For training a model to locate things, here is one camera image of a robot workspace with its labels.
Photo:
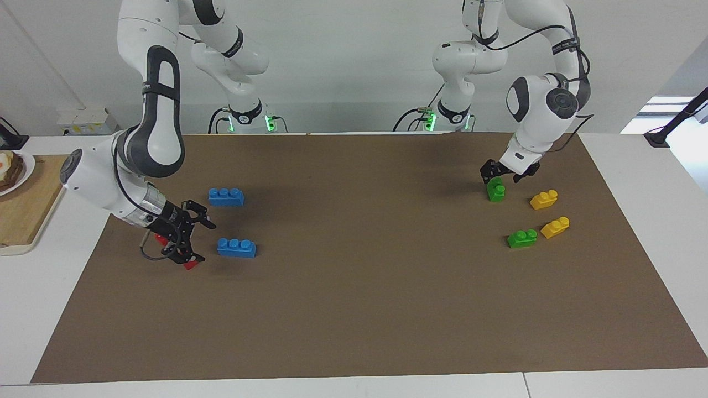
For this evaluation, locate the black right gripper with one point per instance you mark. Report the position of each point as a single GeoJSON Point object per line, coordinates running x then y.
{"type": "Point", "coordinates": [171, 224]}

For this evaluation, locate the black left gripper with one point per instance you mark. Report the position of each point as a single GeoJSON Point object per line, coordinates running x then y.
{"type": "Point", "coordinates": [511, 173]}

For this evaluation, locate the green two-stud brick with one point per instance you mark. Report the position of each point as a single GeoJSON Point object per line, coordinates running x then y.
{"type": "Point", "coordinates": [522, 239]}
{"type": "Point", "coordinates": [496, 192]}

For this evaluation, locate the blue three-stud brick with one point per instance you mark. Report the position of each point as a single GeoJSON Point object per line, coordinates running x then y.
{"type": "Point", "coordinates": [226, 198]}
{"type": "Point", "coordinates": [237, 249]}

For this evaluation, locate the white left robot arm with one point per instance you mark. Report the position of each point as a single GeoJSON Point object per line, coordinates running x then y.
{"type": "Point", "coordinates": [539, 119]}

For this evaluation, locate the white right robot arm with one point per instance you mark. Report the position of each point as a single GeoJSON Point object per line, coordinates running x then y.
{"type": "Point", "coordinates": [160, 110]}

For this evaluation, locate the red one-stud brick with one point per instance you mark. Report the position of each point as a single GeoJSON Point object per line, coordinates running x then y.
{"type": "Point", "coordinates": [192, 265]}
{"type": "Point", "coordinates": [160, 239]}

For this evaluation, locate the yellow two-stud brick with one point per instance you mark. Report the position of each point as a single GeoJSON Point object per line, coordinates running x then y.
{"type": "Point", "coordinates": [555, 228]}
{"type": "Point", "coordinates": [543, 200]}

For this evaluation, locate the white box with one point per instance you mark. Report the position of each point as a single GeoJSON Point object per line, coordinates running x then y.
{"type": "Point", "coordinates": [83, 121]}

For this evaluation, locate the wooden cutting board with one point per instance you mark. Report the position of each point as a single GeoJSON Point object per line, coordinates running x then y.
{"type": "Point", "coordinates": [33, 210]}

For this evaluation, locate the brown table mat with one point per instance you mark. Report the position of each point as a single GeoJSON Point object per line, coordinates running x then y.
{"type": "Point", "coordinates": [359, 287]}

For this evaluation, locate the white plate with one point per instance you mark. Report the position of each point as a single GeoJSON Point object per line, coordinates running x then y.
{"type": "Point", "coordinates": [26, 168]}

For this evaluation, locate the toast with egg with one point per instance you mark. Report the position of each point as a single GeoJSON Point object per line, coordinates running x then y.
{"type": "Point", "coordinates": [8, 168]}

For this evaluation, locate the black camera stand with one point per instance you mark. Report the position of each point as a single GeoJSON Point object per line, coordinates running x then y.
{"type": "Point", "coordinates": [677, 119]}

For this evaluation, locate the black clamp mount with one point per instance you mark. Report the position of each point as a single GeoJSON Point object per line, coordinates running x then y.
{"type": "Point", "coordinates": [8, 138]}

